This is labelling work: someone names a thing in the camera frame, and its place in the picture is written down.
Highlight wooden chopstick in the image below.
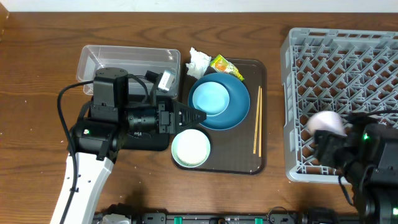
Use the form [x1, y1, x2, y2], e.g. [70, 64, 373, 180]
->
[253, 86, 261, 154]

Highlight dark blue plate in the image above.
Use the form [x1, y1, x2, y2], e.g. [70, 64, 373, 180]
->
[188, 73, 251, 131]

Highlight clear plastic bin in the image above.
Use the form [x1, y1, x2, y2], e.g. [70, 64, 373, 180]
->
[76, 45, 180, 99]

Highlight yellow green snack wrapper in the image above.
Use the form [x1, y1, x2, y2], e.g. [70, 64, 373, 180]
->
[210, 54, 244, 82]

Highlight light blue bowl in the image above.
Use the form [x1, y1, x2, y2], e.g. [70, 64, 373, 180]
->
[192, 82, 230, 117]

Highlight grey dishwasher rack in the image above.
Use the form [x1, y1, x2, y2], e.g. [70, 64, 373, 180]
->
[280, 28, 397, 184]

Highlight white tissue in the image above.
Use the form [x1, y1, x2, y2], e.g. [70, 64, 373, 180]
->
[186, 47, 211, 79]

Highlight white cup in rack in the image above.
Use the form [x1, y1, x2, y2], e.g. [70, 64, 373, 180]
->
[307, 111, 346, 136]

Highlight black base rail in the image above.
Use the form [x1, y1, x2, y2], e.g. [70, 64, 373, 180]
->
[91, 205, 361, 224]

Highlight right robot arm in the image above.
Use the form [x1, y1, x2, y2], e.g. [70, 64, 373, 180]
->
[308, 110, 397, 223]

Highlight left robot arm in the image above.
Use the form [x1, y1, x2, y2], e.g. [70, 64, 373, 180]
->
[51, 67, 206, 223]

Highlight brown plastic tray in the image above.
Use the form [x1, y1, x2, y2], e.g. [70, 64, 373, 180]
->
[181, 59, 267, 175]

